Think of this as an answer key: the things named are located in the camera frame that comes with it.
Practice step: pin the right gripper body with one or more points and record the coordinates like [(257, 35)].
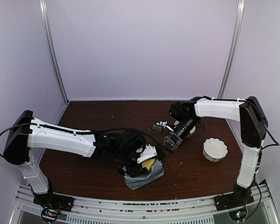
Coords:
[(173, 136)]

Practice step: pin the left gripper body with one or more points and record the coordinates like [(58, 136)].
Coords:
[(132, 171)]

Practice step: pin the yellow sponge block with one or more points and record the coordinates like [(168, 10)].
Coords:
[(147, 164)]

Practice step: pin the grey drawstring pouch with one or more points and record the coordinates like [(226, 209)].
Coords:
[(156, 171)]

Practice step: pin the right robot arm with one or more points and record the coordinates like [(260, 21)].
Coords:
[(247, 112)]

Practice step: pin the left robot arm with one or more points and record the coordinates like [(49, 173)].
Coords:
[(117, 145)]

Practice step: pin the white round bowl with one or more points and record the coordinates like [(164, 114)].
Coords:
[(191, 131)]

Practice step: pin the white scalloped bowl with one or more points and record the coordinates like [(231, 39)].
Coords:
[(214, 149)]

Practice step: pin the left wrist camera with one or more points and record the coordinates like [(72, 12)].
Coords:
[(147, 153)]

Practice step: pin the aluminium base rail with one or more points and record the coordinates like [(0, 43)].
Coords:
[(201, 210)]

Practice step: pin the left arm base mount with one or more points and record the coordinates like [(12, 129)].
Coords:
[(53, 201)]

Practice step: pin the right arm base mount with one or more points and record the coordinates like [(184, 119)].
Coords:
[(240, 196)]

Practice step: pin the aluminium corner post right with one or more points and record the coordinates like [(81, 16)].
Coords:
[(234, 42)]

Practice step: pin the aluminium corner post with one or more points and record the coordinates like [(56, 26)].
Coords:
[(52, 52), (234, 42)]

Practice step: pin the aluminium corner post left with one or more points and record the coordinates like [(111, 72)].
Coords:
[(52, 52)]

